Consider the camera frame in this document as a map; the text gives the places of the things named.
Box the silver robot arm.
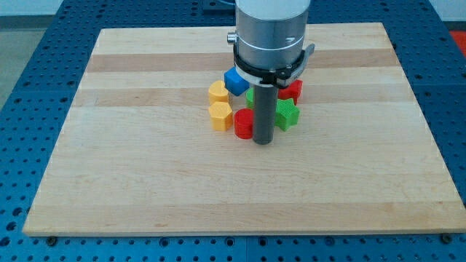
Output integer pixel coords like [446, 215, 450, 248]
[227, 0, 311, 69]

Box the green circle block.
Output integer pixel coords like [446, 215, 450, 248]
[245, 87, 254, 109]

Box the blue cube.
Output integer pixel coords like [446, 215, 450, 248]
[224, 67, 250, 96]

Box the red cylinder block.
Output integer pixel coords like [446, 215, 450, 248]
[234, 108, 253, 139]

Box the yellow hexagon block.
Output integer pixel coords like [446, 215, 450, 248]
[208, 102, 233, 131]

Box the yellow heart block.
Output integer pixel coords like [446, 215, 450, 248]
[208, 80, 229, 105]

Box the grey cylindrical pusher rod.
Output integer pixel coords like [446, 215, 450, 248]
[253, 86, 278, 145]

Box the green star block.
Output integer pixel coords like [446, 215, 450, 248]
[275, 98, 300, 131]

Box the wooden board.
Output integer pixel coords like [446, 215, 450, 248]
[23, 23, 465, 237]

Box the black clamp ring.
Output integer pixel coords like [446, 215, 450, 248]
[232, 43, 316, 89]

